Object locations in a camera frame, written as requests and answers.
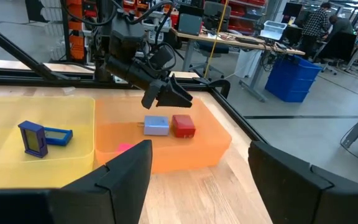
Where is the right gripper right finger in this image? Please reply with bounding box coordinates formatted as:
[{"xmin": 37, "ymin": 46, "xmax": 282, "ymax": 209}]
[{"xmin": 247, "ymin": 140, "xmax": 358, "ymax": 224}]

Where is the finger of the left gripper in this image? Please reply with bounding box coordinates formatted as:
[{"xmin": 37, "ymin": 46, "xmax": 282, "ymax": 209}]
[
  {"xmin": 156, "ymin": 73, "xmax": 194, "ymax": 109},
  {"xmin": 140, "ymin": 79, "xmax": 167, "ymax": 110}
]

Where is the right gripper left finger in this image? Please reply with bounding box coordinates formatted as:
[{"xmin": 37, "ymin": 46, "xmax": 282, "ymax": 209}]
[{"xmin": 0, "ymin": 139, "xmax": 153, "ymax": 224}]

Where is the red power adapter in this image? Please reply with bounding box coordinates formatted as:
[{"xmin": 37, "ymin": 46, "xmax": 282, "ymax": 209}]
[{"xmin": 170, "ymin": 114, "xmax": 196, "ymax": 139}]

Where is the light blue power adapter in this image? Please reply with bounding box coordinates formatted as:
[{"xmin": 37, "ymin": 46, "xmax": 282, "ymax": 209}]
[{"xmin": 137, "ymin": 115, "xmax": 170, "ymax": 137}]

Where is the pink power adapter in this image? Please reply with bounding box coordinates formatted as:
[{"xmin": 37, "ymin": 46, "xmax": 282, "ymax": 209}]
[{"xmin": 116, "ymin": 142, "xmax": 135, "ymax": 154}]

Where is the blue box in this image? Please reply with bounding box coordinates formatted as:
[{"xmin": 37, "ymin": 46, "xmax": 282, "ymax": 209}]
[{"xmin": 17, "ymin": 120, "xmax": 49, "ymax": 159}]

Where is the orange translucent plastic bin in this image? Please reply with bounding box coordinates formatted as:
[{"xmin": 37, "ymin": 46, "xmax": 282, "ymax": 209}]
[{"xmin": 94, "ymin": 95, "xmax": 232, "ymax": 174}]

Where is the blue office chair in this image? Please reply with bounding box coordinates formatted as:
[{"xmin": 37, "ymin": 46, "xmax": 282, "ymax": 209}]
[{"xmin": 188, "ymin": 40, "xmax": 230, "ymax": 79}]

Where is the orange parts rack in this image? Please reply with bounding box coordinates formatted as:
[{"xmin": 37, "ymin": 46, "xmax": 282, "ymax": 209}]
[{"xmin": 63, "ymin": 0, "xmax": 89, "ymax": 62}]

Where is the yellow translucent plastic bin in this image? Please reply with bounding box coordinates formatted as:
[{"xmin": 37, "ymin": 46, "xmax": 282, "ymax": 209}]
[{"xmin": 0, "ymin": 95, "xmax": 96, "ymax": 189}]

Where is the dark grey equipment box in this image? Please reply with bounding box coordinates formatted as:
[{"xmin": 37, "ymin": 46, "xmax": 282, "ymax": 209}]
[{"xmin": 177, "ymin": 4, "xmax": 204, "ymax": 36}]

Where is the wooden workbench desk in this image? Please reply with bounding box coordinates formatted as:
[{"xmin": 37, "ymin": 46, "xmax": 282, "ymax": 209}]
[{"xmin": 171, "ymin": 27, "xmax": 306, "ymax": 103}]

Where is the red storage shelf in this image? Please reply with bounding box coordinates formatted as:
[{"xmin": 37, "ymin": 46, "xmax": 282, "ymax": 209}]
[{"xmin": 228, "ymin": 0, "xmax": 267, "ymax": 35}]

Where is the blue storage crate stack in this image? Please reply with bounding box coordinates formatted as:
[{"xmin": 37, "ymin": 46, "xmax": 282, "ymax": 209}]
[{"xmin": 265, "ymin": 55, "xmax": 323, "ymax": 103}]

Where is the light wooden side table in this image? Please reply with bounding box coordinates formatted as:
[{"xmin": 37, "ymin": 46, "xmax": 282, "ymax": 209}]
[{"xmin": 0, "ymin": 58, "xmax": 96, "ymax": 75}]

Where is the clear plastic tub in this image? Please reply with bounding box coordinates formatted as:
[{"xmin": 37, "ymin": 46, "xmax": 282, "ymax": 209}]
[{"xmin": 259, "ymin": 20, "xmax": 288, "ymax": 41}]

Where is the black office chair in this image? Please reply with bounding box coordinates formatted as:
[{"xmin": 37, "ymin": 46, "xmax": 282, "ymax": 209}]
[{"xmin": 317, "ymin": 30, "xmax": 357, "ymax": 76}]

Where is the person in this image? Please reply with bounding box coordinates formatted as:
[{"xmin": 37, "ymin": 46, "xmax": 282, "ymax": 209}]
[
  {"xmin": 323, "ymin": 14, "xmax": 356, "ymax": 43},
  {"xmin": 301, "ymin": 2, "xmax": 332, "ymax": 59}
]

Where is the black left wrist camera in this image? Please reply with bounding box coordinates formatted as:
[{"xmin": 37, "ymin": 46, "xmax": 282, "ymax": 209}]
[{"xmin": 149, "ymin": 45, "xmax": 176, "ymax": 71}]

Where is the black arched frame clamp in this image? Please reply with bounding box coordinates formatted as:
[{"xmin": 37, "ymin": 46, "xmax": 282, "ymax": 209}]
[{"xmin": 194, "ymin": 77, "xmax": 231, "ymax": 100}]

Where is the yellow hanging cable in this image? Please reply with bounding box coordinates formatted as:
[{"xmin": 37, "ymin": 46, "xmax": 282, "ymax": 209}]
[{"xmin": 203, "ymin": 0, "xmax": 230, "ymax": 78}]

